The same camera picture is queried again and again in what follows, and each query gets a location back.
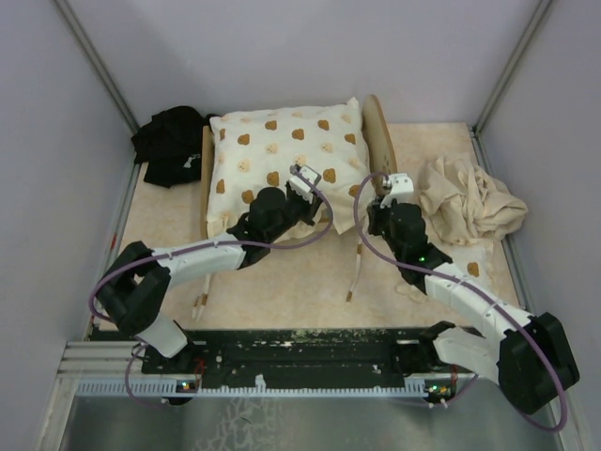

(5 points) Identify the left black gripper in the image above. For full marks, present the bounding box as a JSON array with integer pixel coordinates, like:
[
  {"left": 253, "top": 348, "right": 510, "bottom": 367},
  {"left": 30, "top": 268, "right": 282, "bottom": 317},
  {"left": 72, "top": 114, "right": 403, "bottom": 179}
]
[{"left": 267, "top": 179, "right": 327, "bottom": 242}]

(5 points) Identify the wooden pet bed frame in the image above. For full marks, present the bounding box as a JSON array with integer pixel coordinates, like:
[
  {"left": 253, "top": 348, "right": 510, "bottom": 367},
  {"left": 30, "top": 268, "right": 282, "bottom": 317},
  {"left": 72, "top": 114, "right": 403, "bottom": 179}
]
[{"left": 199, "top": 93, "right": 400, "bottom": 241}]

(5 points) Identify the black cloth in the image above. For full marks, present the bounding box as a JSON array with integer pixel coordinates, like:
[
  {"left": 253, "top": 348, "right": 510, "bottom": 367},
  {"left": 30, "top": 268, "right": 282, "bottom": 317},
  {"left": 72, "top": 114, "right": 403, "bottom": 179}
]
[{"left": 131, "top": 105, "right": 215, "bottom": 188}]

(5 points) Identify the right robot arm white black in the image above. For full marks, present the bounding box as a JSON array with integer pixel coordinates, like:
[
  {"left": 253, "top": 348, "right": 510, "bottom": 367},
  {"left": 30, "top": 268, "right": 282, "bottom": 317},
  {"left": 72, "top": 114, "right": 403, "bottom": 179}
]
[{"left": 367, "top": 199, "right": 580, "bottom": 414}]

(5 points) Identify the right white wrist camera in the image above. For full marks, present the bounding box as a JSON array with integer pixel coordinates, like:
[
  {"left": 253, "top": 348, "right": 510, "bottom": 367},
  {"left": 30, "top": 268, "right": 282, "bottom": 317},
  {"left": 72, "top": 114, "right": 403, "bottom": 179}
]
[{"left": 379, "top": 173, "right": 414, "bottom": 209}]

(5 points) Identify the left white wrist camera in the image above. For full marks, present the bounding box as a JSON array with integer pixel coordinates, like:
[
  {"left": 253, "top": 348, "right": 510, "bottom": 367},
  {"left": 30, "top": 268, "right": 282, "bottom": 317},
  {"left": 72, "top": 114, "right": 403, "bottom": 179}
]
[{"left": 287, "top": 164, "right": 321, "bottom": 203}]

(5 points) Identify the small bear print cloth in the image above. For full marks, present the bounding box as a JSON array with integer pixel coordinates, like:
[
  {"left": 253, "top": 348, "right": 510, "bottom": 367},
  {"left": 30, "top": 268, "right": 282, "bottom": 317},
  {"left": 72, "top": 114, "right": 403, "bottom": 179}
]
[{"left": 393, "top": 243, "right": 497, "bottom": 304}]

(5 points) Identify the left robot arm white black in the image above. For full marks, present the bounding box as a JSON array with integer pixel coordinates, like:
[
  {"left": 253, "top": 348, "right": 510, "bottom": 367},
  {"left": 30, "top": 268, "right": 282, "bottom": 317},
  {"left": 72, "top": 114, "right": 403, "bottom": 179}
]
[{"left": 95, "top": 186, "right": 323, "bottom": 373}]

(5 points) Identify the cream crumpled blanket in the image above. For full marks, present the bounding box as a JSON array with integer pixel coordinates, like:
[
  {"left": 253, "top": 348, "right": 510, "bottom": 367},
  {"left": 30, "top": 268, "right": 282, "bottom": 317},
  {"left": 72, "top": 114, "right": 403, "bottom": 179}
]
[{"left": 418, "top": 156, "right": 529, "bottom": 245}]

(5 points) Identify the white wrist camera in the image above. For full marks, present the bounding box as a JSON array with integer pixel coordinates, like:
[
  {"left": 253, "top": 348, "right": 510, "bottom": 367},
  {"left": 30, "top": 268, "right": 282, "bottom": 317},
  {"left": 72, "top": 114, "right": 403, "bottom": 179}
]
[
  {"left": 287, "top": 164, "right": 321, "bottom": 203},
  {"left": 379, "top": 173, "right": 414, "bottom": 209}
]

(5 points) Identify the left aluminium corner rail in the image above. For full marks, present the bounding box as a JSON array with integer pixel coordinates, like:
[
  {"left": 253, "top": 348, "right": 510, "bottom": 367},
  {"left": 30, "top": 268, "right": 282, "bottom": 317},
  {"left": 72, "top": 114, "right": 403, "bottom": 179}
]
[{"left": 60, "top": 0, "right": 142, "bottom": 135}]

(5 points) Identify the bear print white cushion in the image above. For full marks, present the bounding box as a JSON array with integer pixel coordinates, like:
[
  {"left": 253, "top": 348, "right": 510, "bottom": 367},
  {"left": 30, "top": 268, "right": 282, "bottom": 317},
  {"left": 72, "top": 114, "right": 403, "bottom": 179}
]
[{"left": 190, "top": 96, "right": 372, "bottom": 320}]

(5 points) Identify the right aluminium corner rail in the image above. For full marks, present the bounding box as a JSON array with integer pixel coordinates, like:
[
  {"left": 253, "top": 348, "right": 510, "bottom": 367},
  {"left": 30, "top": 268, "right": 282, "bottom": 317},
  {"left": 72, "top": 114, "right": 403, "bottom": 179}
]
[{"left": 471, "top": 0, "right": 555, "bottom": 137}]

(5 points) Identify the grey slotted cable duct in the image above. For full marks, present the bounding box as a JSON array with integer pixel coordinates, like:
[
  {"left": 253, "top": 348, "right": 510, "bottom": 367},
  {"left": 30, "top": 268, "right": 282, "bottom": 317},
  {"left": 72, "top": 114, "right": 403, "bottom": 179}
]
[{"left": 75, "top": 374, "right": 457, "bottom": 403}]

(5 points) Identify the aluminium corner rail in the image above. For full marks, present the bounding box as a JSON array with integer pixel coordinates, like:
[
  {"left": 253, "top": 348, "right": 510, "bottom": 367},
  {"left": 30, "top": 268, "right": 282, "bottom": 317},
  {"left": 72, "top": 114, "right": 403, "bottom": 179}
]
[
  {"left": 471, "top": 0, "right": 555, "bottom": 137},
  {"left": 60, "top": 0, "right": 142, "bottom": 135}
]

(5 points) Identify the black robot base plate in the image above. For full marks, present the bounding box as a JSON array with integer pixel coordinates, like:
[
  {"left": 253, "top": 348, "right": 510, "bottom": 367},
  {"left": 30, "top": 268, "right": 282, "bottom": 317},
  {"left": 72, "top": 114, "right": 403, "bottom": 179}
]
[{"left": 88, "top": 327, "right": 475, "bottom": 389}]

